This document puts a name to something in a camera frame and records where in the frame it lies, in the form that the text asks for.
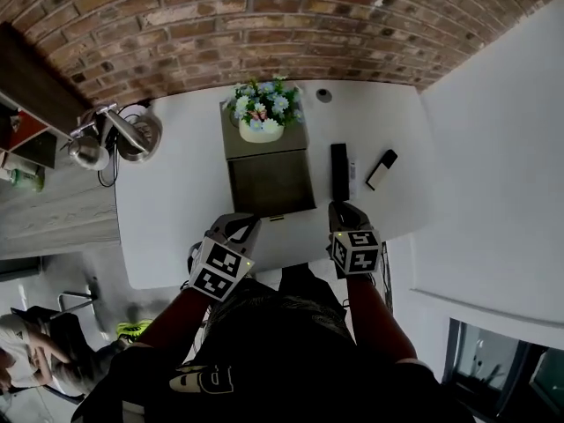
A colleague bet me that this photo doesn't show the white remote control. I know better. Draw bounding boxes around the white remote control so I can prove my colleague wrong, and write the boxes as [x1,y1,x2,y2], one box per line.
[346,159,359,201]

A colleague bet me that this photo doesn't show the silver desk lamp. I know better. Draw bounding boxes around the silver desk lamp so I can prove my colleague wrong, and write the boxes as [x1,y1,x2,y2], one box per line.
[68,102,164,171]

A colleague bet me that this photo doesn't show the dark window frame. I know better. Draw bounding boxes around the dark window frame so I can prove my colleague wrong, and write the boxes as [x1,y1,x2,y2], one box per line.
[442,317,564,423]

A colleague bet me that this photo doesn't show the blue flowers in white pot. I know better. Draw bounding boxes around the blue flowers in white pot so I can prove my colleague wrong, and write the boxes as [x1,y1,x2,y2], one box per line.
[222,76,305,144]

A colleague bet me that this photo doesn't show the black lamp cable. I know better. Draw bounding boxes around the black lamp cable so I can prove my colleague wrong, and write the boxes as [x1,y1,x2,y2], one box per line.
[97,99,153,189]

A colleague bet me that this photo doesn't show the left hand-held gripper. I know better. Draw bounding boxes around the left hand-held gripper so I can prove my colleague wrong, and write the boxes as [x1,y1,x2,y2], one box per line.
[189,212,262,302]

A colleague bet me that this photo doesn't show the person's right forearm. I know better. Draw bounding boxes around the person's right forearm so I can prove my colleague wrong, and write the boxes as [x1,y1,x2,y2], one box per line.
[345,275,418,363]

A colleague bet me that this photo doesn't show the black office chair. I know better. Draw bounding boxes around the black office chair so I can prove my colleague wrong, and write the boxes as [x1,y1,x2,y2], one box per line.
[11,275,105,407]

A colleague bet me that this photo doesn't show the white jug with green label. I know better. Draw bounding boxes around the white jug with green label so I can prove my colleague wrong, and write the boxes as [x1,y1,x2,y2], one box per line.
[0,152,45,193]

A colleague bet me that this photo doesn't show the white desk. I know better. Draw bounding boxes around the white desk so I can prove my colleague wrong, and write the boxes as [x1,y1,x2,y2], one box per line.
[115,79,437,291]

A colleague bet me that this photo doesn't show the grey shelf hutch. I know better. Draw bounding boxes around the grey shelf hutch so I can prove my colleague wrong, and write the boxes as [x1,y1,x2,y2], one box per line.
[0,22,93,169]

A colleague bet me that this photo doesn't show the person's black patterned shirt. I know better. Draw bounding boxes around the person's black patterned shirt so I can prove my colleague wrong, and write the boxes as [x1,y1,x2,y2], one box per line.
[72,264,477,423]

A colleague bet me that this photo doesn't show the black hanging cable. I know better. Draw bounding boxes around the black hanging cable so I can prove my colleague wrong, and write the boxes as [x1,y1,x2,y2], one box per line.
[381,241,394,315]

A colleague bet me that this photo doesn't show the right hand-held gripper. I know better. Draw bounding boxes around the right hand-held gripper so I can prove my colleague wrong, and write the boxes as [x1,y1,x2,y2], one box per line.
[326,200,382,278]

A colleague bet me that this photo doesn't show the grey desk organizer tray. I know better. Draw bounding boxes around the grey desk organizer tray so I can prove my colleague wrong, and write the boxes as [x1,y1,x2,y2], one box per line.
[219,99,317,223]

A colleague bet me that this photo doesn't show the person's left forearm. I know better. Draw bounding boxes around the person's left forearm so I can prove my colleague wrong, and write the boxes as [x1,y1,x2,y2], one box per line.
[131,286,212,352]

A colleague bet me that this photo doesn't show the grey wood-grain desk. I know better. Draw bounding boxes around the grey wood-grain desk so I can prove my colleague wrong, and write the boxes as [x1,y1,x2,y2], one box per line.
[0,156,122,259]

